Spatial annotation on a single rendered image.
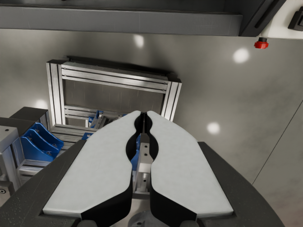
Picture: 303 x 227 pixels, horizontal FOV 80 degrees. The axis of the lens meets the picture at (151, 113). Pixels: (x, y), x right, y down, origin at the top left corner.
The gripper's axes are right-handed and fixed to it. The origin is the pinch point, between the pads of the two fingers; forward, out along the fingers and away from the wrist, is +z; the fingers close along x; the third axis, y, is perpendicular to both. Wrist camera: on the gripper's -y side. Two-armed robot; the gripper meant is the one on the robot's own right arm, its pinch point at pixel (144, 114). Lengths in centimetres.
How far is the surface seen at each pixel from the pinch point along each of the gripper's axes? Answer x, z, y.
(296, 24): 26.7, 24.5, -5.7
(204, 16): 11.2, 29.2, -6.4
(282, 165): 138, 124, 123
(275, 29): 24.2, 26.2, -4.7
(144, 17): -0.6, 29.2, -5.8
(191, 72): 34, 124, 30
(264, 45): 33, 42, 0
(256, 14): 19.5, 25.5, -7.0
